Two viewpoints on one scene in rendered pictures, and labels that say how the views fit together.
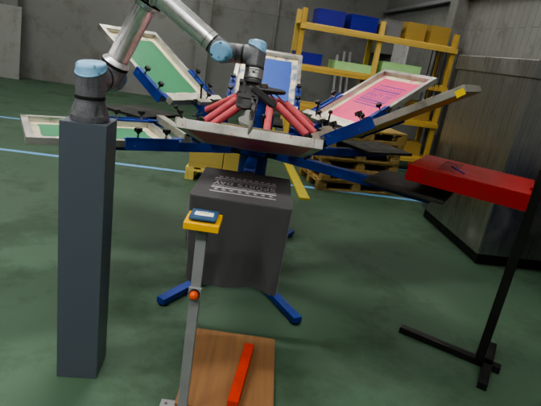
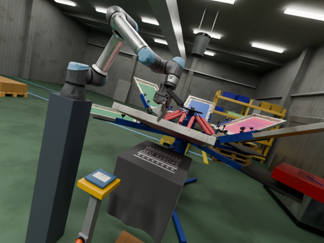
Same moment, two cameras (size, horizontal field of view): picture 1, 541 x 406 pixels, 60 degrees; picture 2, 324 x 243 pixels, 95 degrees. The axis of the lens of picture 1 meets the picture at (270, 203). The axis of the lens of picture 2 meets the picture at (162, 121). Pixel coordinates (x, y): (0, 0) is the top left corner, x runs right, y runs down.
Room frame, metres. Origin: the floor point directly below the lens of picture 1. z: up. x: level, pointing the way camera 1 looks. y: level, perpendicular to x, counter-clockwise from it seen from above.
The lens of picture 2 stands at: (1.11, -0.12, 1.39)
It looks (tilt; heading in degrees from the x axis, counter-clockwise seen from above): 10 degrees down; 17
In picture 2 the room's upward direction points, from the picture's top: 17 degrees clockwise
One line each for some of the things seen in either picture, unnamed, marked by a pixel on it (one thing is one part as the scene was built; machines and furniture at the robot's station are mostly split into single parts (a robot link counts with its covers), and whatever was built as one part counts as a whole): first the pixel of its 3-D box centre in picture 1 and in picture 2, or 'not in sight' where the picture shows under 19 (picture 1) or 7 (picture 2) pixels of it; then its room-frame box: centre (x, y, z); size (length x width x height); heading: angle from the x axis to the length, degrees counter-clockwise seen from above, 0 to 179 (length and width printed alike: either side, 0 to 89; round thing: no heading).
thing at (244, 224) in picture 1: (234, 246); (138, 199); (1.90, 0.12, 0.74); 0.45 x 0.03 x 0.43; 92
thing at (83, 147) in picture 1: (85, 253); (57, 174); (1.87, 0.78, 0.60); 0.18 x 0.18 x 1.20; 8
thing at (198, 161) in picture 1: (227, 154); (178, 137); (5.83, 0.64, 0.23); 1.30 x 0.94 x 0.45; 7
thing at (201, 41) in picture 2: not in sight; (200, 46); (6.55, 1.06, 3.36); 0.53 x 0.52 x 0.66; 7
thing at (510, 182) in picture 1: (470, 180); (323, 189); (2.58, -1.08, 1.06); 0.61 x 0.46 x 0.12; 62
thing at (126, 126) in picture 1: (125, 118); (123, 110); (2.77, 0.94, 1.05); 1.08 x 0.61 x 0.23; 122
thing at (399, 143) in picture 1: (349, 155); (229, 149); (6.17, -0.95, 0.40); 1.13 x 0.77 x 0.80; 109
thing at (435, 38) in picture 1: (363, 92); (238, 125); (7.69, -1.18, 1.13); 2.53 x 0.66 x 2.27; 98
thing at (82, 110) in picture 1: (89, 107); (74, 89); (1.87, 0.78, 1.25); 0.15 x 0.15 x 0.10
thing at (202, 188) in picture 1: (245, 186); (160, 156); (2.13, 0.13, 0.95); 0.48 x 0.44 x 0.01; 2
